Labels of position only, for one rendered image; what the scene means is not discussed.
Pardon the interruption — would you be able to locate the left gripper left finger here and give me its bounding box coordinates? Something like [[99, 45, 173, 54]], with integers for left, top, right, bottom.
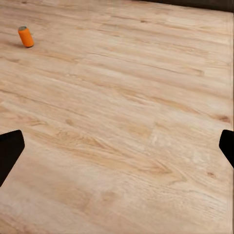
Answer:
[[0, 130, 25, 188]]

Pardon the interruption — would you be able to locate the can of soda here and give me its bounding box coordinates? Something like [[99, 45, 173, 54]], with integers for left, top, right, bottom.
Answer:
[[18, 26, 34, 48]]

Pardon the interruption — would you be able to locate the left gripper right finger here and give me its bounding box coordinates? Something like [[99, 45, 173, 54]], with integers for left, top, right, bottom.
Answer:
[[219, 130, 234, 168]]

